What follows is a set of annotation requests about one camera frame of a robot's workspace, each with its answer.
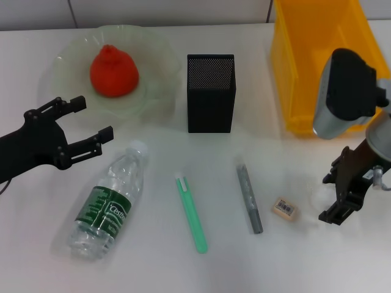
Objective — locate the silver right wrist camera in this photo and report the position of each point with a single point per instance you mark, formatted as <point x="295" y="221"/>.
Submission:
<point x="345" y="91"/>

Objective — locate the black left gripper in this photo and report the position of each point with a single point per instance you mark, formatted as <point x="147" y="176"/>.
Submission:
<point x="30" y="143"/>

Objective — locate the beige barcode eraser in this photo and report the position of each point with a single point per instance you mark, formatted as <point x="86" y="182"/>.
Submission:
<point x="284" y="209"/>

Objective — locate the clear green-label water bottle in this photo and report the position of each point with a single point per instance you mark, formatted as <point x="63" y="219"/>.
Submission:
<point x="107" y="201"/>

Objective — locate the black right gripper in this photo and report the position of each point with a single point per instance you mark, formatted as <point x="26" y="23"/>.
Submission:
<point x="354" y="171"/>

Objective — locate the green pen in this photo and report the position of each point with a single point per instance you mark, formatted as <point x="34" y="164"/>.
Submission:
<point x="192" y="213"/>

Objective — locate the black mesh pen holder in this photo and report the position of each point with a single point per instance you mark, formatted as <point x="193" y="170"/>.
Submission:
<point x="210" y="103"/>

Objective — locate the yellow plastic bin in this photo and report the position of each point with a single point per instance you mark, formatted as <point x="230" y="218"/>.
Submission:
<point x="305" y="61"/>

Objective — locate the red-orange toy orange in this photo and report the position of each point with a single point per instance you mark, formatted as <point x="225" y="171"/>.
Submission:
<point x="114" y="73"/>

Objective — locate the pale green glass plate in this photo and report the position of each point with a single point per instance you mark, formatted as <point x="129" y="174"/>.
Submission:
<point x="70" y="61"/>

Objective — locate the grey pen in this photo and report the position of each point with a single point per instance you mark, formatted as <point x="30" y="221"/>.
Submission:
<point x="249" y="195"/>

